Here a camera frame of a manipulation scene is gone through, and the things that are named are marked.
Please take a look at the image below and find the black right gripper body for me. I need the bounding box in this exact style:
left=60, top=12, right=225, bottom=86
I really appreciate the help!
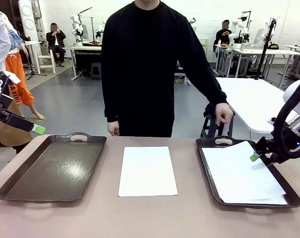
left=262, top=135, right=300, bottom=164

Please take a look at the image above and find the person's right forearm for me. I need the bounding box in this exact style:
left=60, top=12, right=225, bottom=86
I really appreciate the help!
left=102, top=74, right=120, bottom=123

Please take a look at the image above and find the person's left forearm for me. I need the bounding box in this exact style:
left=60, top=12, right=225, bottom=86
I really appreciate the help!
left=186, top=66, right=229, bottom=108

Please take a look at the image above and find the person's left hand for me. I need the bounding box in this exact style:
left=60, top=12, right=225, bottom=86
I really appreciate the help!
left=214, top=102, right=235, bottom=125

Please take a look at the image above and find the person's right hand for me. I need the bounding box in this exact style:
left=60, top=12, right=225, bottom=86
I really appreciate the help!
left=107, top=120, right=120, bottom=136

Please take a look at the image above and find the mannequin in orange trousers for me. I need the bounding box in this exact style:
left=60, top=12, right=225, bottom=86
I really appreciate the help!
left=4, top=17, right=45, bottom=120

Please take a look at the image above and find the large white table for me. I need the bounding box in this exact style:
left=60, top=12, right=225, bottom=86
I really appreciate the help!
left=215, top=77, right=300, bottom=139

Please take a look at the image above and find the black stool with cloth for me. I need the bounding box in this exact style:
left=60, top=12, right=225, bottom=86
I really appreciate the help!
left=200, top=102, right=236, bottom=139

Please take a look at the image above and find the dark brown serving tray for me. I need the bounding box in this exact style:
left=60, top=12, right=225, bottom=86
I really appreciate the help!
left=0, top=132, right=108, bottom=203
left=195, top=135, right=300, bottom=209

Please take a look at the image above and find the white wooden chair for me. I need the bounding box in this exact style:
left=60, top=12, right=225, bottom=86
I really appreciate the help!
left=37, top=48, right=58, bottom=74

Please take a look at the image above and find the white standing air conditioner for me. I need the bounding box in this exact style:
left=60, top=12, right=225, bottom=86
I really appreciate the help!
left=17, top=0, right=39, bottom=42

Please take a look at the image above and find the seated man in black jacket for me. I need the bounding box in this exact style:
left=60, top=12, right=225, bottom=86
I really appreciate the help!
left=46, top=22, right=66, bottom=67

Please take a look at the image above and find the grey plastic stool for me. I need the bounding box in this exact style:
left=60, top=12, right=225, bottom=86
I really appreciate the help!
left=91, top=62, right=102, bottom=80

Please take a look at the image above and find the long white background table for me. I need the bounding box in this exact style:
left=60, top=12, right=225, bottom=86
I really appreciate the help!
left=233, top=49, right=300, bottom=85

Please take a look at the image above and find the white background desk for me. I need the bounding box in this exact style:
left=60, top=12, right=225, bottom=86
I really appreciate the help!
left=69, top=45, right=103, bottom=81

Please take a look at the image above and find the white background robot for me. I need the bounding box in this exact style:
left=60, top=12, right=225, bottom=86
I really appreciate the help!
left=70, top=13, right=85, bottom=47

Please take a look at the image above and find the white background monitor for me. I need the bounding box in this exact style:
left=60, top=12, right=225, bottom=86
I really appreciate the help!
left=253, top=27, right=265, bottom=47

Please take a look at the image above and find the white drawer cabinet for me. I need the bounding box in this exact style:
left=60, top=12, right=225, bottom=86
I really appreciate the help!
left=198, top=37, right=209, bottom=60

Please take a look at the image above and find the white A4 paper stack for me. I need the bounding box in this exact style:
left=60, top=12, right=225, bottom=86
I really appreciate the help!
left=118, top=146, right=179, bottom=197

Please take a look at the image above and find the seated person in dark clothes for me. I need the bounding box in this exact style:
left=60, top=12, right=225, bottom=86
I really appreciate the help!
left=213, top=20, right=233, bottom=54

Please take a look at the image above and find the person in black sweater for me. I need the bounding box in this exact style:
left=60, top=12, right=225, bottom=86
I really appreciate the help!
left=101, top=0, right=205, bottom=138

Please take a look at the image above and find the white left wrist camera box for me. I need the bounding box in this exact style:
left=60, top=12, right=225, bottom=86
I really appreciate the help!
left=0, top=70, right=21, bottom=90

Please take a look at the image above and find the black camera stand pole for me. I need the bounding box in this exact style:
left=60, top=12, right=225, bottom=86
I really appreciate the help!
left=254, top=18, right=277, bottom=80

